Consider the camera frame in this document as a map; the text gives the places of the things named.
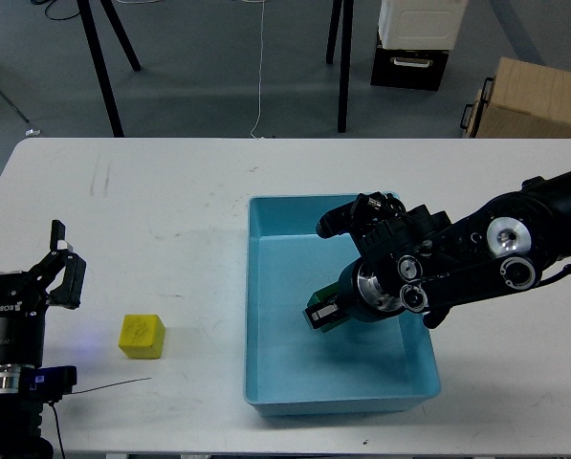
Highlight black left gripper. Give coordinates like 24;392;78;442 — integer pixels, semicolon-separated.
0;219;86;368

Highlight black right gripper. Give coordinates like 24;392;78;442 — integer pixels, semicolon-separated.
304;260;428;330

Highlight yellow wooden cube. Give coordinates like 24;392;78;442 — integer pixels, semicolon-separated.
118;315;165;360

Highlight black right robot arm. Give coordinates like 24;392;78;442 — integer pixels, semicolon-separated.
304;171;571;331

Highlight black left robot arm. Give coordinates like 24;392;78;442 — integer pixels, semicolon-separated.
0;220;86;458

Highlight dark brown drawer box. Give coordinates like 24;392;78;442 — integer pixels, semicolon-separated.
370;44;450;91

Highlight white plastic appliance box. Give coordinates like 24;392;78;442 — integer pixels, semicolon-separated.
378;0;468;51

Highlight light blue plastic bin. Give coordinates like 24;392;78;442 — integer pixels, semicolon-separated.
245;194;441;416

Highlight black left table legs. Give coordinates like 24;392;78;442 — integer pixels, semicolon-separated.
76;0;143;140

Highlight black table legs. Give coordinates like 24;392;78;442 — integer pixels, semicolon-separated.
76;0;143;140
325;0;355;134

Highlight black right table legs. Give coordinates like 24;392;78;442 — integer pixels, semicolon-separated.
325;0;355;134

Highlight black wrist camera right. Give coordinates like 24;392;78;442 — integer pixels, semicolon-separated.
316;191;406;239

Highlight thin black wire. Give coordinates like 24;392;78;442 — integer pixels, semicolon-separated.
72;377;153;396

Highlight white hanging cable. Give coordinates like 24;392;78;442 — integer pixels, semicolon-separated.
250;0;267;141

